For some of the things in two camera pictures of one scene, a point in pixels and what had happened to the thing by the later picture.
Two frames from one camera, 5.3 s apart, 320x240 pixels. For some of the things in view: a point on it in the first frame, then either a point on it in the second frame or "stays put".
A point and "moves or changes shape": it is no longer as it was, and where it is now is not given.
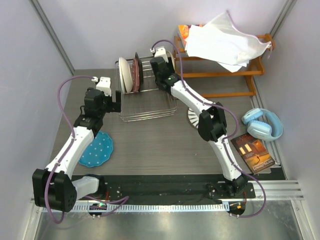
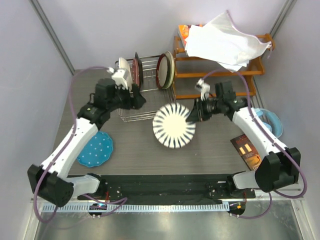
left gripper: x=115 y=105 to x=138 y=100
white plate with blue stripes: x=193 y=118 moves or changes shape
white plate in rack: x=125 y=76 stays put
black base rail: x=167 y=187 stays put
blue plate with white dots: x=98 y=151 stays put
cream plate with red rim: x=169 y=55 moves or changes shape
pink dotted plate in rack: x=135 y=75 stays put
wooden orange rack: x=217 y=81 stays put
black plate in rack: x=141 y=77 stays put
